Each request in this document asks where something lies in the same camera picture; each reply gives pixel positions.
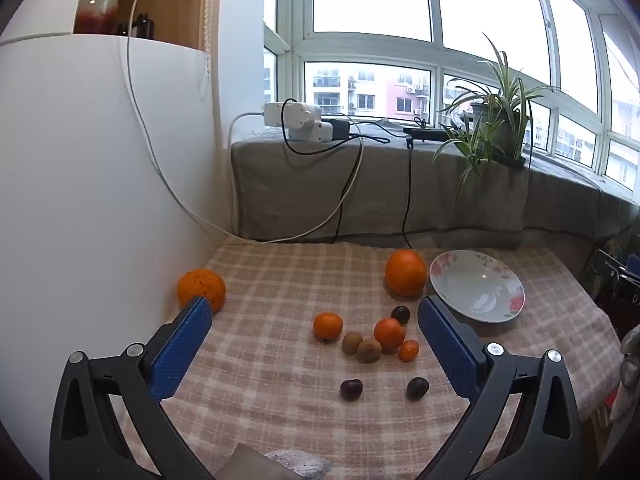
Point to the dark plum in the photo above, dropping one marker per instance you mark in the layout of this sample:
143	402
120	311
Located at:
417	388
400	314
351	389

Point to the black power adapter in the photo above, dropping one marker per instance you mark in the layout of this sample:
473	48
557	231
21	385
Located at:
337	129

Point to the round mandarin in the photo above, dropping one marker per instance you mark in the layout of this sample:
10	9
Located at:
389	332

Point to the mandarin with stem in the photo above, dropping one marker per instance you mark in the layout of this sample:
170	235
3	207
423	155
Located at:
328	326

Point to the black plant saucer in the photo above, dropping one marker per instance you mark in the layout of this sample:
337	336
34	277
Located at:
510	161

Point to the white power adapter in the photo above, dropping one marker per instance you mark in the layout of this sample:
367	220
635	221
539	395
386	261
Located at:
315	132

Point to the brown kiwi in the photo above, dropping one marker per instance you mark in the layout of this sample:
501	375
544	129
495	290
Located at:
370	351
351	342

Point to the white power strip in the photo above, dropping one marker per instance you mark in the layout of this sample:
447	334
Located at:
300	112

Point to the white cloth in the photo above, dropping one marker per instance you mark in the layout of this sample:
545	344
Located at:
629	385

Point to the potted spider plant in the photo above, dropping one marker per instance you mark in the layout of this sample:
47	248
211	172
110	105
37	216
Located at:
500	120

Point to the grey sill cloth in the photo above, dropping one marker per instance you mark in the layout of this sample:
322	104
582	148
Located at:
380	190

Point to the dark bottle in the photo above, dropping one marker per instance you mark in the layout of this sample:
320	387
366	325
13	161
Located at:
122	29
142	26

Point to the checked pink blanket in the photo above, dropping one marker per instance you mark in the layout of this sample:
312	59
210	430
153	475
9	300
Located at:
280	300

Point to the small mandarin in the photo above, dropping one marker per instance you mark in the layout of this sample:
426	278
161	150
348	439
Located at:
408	350

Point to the grey fuzzy cloth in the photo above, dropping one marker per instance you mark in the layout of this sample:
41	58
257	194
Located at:
300	464

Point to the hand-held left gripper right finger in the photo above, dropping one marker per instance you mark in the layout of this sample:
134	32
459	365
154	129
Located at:
447	345

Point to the floral white plate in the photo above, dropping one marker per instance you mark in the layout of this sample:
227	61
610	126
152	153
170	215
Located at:
475	285

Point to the black device on sill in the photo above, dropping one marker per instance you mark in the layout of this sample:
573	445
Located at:
425	133

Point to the speckled orange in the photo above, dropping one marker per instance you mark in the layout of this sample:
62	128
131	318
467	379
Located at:
200	285

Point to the white cabinet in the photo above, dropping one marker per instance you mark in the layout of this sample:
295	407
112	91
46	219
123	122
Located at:
75	160

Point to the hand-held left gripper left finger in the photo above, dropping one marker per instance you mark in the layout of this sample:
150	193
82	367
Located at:
182	345

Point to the white window frame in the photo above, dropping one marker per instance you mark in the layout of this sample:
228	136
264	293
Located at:
435	52

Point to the large smooth orange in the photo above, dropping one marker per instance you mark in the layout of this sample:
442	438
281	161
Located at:
406	272

